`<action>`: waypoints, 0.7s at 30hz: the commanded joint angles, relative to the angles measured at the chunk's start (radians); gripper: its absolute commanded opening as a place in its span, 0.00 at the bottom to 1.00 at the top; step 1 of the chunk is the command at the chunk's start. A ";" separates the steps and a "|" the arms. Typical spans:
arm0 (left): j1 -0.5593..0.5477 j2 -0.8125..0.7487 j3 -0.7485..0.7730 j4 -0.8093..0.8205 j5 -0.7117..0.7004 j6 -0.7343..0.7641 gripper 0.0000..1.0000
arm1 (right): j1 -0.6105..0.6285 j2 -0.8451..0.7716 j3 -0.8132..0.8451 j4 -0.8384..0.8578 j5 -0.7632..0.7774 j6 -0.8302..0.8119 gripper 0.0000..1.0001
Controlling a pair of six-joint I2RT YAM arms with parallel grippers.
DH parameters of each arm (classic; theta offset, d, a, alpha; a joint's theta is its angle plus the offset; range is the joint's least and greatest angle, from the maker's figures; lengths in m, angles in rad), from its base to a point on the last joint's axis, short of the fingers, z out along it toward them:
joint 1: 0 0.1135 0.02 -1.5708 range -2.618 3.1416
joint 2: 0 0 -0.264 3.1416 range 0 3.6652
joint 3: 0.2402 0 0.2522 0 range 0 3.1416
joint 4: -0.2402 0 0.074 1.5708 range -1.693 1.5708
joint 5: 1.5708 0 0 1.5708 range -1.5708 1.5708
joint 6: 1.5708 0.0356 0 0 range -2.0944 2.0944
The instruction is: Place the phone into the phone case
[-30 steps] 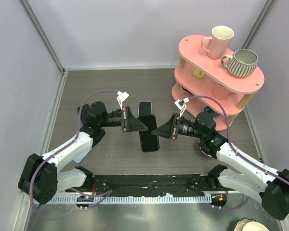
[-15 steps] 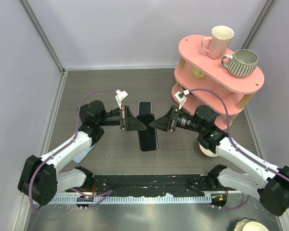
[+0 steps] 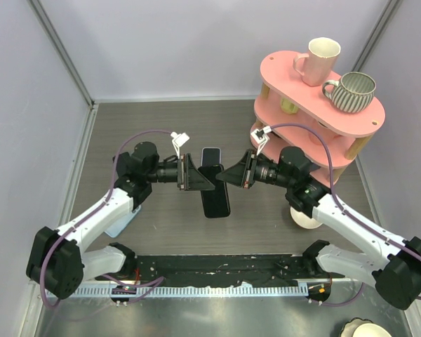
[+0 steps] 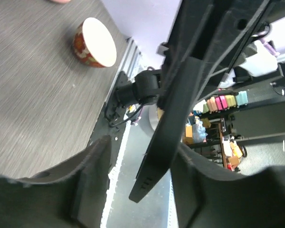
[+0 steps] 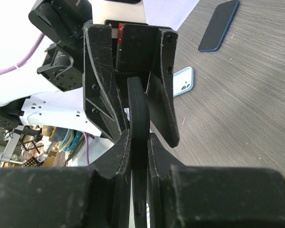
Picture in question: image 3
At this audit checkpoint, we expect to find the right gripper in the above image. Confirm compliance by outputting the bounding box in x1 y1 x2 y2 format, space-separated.
217 148 294 189

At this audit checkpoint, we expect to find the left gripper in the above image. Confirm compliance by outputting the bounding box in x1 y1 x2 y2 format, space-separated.
147 154 215 191

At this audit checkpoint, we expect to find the black phone case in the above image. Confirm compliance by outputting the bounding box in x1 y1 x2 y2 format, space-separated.
196 164 232 219

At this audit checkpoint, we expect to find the lavender phone case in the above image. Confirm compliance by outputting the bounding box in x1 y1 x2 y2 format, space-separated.
200 146 222 168

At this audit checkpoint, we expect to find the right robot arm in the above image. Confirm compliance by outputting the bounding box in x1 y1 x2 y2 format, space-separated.
217 147 421 310

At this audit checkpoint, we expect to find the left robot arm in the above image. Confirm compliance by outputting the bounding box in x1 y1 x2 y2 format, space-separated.
26 142 215 300

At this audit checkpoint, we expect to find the light blue phone case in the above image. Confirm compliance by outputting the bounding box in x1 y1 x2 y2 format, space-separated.
105 206 142 238

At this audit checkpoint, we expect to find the white bowl on table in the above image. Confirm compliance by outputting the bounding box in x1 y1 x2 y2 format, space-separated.
290 207 322 230

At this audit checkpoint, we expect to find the yellow cup on shelf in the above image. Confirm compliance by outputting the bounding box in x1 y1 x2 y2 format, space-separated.
280 98 299 114

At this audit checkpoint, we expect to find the pink three-tier shelf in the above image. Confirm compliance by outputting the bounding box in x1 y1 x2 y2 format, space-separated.
251 51 385 185

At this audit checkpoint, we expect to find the pink cup middle shelf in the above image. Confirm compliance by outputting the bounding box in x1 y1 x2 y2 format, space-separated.
309 119 336 145

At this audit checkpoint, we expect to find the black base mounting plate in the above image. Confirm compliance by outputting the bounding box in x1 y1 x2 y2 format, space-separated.
112 254 343 288

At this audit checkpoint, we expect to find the pink tall mug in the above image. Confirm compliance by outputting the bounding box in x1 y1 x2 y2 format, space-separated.
293 37 341 86

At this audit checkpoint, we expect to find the grey striped mug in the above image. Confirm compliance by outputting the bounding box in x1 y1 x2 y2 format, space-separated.
321 72 376 114

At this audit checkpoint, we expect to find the cream bowl bottom corner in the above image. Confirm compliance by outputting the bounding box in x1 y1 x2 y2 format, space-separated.
339 317 392 337

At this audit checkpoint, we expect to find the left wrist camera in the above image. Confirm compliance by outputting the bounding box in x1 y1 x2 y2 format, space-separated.
170 132 190 157

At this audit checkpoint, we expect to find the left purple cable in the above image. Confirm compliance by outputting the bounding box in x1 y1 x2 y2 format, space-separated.
40 129 175 309

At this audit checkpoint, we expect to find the purple cable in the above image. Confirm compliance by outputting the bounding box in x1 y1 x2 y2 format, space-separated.
40 129 175 309
266 123 421 308

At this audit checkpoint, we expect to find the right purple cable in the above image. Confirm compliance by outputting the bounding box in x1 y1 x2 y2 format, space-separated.
266 123 421 308

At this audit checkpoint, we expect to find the aluminium rail with slots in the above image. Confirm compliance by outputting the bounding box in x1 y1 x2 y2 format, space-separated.
45 283 309 298

